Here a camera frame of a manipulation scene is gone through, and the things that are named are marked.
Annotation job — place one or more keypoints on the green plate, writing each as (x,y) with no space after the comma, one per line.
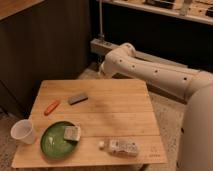
(53,144)

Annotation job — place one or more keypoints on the orange carrot toy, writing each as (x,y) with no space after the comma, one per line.
(51,107)

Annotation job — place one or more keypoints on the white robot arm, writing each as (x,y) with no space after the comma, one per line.
(193,86)

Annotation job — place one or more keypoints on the wooden table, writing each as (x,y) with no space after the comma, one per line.
(115,108)

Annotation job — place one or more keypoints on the dark wooden cabinet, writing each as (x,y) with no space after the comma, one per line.
(49,41)

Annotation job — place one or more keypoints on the grey sponge block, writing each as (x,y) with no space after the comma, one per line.
(72,133)

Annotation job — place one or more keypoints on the clear plastic cup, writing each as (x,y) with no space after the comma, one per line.
(23,131)

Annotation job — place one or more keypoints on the metal shelf rack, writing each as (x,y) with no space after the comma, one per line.
(170,38)

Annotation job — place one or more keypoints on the clear plastic bottle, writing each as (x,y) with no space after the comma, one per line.
(119,147)

